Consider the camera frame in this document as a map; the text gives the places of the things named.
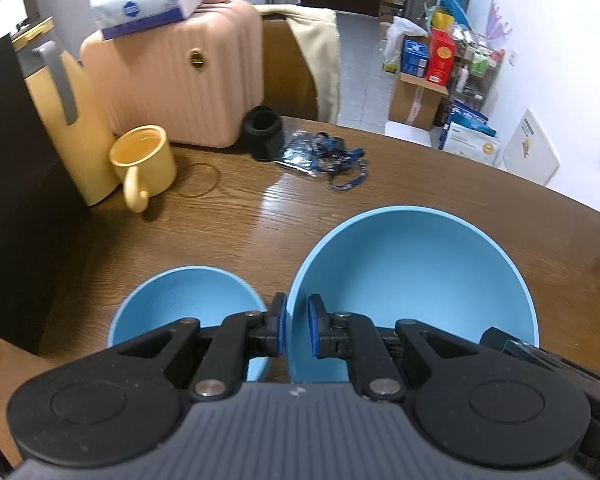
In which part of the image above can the cardboard box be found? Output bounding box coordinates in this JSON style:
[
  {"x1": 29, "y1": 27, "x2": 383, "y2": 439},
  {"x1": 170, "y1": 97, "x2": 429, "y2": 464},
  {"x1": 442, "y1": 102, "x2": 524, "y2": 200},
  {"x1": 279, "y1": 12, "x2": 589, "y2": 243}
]
[{"x1": 387, "y1": 72, "x2": 448, "y2": 128}]

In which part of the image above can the white carton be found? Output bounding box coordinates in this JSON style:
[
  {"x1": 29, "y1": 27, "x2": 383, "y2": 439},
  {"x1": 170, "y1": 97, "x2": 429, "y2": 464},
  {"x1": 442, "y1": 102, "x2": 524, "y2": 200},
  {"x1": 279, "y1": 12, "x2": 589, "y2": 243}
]
[{"x1": 437, "y1": 121, "x2": 502, "y2": 167}]

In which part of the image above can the black cup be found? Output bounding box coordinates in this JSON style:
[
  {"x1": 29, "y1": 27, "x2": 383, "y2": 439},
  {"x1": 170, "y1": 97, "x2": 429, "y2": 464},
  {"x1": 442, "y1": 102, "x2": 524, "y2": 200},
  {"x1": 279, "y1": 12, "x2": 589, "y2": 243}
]
[{"x1": 244, "y1": 106, "x2": 284, "y2": 162}]

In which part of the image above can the yellow thermos jug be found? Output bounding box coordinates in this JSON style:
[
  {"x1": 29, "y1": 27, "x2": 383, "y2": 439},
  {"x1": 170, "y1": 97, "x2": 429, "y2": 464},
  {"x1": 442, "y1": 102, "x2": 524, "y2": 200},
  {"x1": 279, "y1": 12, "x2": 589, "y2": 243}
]
[{"x1": 11, "y1": 16, "x2": 122, "y2": 207}]

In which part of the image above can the black paper bag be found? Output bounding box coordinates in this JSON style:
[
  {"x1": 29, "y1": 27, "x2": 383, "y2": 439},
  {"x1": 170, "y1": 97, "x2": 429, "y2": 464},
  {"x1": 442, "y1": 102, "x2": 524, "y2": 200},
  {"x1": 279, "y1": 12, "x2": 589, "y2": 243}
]
[{"x1": 0, "y1": 32, "x2": 91, "y2": 356}]

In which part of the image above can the white printed board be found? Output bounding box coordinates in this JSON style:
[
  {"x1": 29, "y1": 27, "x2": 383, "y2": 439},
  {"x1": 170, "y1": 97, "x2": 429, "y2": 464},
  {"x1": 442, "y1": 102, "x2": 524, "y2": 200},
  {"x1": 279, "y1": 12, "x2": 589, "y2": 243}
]
[{"x1": 502, "y1": 108, "x2": 561, "y2": 186}]

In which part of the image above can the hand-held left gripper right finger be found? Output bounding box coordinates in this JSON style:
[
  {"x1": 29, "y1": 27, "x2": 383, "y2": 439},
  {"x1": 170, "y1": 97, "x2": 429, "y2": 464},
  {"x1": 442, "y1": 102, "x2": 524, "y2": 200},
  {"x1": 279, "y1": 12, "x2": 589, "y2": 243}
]
[{"x1": 307, "y1": 294, "x2": 496, "y2": 402}]

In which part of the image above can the red box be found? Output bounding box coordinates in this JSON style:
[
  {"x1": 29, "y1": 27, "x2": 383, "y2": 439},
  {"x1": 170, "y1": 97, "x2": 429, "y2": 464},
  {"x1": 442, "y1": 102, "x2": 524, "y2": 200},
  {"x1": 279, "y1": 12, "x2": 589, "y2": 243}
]
[{"x1": 425, "y1": 30, "x2": 457, "y2": 86}]

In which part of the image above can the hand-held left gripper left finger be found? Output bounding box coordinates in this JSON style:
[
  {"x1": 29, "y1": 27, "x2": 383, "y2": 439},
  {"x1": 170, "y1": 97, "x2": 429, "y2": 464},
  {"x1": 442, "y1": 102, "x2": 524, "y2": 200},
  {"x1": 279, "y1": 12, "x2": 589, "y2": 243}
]
[{"x1": 105, "y1": 291, "x2": 287, "y2": 401}]

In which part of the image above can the blue lanyard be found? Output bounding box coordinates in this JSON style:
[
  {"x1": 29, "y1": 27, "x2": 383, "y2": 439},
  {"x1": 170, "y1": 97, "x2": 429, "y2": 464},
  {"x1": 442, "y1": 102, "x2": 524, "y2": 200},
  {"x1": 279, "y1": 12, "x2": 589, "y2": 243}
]
[{"x1": 315, "y1": 132, "x2": 371, "y2": 192}]

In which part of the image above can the colourful bag bundle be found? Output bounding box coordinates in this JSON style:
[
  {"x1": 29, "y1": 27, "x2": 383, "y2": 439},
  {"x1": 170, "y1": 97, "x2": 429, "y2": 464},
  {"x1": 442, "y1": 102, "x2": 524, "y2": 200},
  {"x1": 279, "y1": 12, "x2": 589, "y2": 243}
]
[{"x1": 422, "y1": 0, "x2": 468, "y2": 33}]

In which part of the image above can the pale purple wall decal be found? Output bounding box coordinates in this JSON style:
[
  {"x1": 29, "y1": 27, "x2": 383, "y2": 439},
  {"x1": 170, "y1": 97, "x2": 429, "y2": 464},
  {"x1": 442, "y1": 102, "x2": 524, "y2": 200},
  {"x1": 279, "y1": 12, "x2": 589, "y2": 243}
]
[{"x1": 485, "y1": 0, "x2": 512, "y2": 46}]

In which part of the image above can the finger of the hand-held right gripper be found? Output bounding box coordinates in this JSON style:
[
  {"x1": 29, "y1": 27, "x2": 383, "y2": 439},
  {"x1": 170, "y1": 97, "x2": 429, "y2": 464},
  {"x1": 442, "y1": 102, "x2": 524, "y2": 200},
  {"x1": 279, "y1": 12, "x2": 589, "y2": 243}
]
[{"x1": 480, "y1": 326, "x2": 540, "y2": 363}]

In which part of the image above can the yellow mug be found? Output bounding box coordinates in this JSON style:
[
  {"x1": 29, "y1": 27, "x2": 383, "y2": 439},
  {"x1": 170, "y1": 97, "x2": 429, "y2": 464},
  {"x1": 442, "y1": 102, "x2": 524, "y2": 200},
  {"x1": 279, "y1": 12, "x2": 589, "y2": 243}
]
[{"x1": 109, "y1": 125, "x2": 177, "y2": 213}]

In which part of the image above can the wooden chair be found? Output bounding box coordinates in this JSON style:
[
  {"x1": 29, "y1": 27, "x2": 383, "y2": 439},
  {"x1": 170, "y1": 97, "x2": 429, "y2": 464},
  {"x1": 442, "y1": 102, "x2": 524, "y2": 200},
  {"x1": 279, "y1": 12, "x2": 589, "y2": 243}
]
[{"x1": 255, "y1": 7, "x2": 326, "y2": 123}]

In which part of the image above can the blue carton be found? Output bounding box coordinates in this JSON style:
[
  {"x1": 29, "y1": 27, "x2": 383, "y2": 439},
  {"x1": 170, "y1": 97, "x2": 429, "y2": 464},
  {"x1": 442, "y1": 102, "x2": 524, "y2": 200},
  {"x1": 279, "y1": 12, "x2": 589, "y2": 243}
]
[{"x1": 447, "y1": 100, "x2": 491, "y2": 128}]

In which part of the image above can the beige coat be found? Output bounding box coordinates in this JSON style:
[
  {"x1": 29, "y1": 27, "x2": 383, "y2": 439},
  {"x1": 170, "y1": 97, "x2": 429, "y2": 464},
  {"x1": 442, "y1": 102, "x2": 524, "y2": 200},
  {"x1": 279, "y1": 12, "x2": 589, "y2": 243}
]
[{"x1": 255, "y1": 4, "x2": 342, "y2": 126}]

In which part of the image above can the wire rack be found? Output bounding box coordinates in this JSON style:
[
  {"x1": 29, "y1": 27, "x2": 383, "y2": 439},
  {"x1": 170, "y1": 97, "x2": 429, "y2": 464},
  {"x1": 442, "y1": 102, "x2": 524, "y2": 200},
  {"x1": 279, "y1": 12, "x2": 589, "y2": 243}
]
[{"x1": 452, "y1": 35, "x2": 503, "y2": 111}]

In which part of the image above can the pink suitcase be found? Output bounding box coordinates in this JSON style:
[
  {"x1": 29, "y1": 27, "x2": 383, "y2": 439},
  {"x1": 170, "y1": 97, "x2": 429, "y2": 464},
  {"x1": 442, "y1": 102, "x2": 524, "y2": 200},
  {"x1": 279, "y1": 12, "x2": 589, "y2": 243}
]
[{"x1": 80, "y1": 0, "x2": 266, "y2": 148}]

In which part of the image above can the blue box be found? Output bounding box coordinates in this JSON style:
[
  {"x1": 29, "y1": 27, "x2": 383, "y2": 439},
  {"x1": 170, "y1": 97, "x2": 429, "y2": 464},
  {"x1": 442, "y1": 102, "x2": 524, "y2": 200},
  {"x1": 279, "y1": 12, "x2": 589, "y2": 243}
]
[{"x1": 401, "y1": 37, "x2": 429, "y2": 77}]

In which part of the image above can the blue bowl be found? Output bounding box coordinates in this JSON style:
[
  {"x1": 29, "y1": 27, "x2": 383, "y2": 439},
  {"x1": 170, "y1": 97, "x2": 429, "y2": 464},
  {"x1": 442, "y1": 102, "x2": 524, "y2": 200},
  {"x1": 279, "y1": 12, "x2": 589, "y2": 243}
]
[
  {"x1": 107, "y1": 266, "x2": 272, "y2": 382},
  {"x1": 285, "y1": 205, "x2": 540, "y2": 385}
]

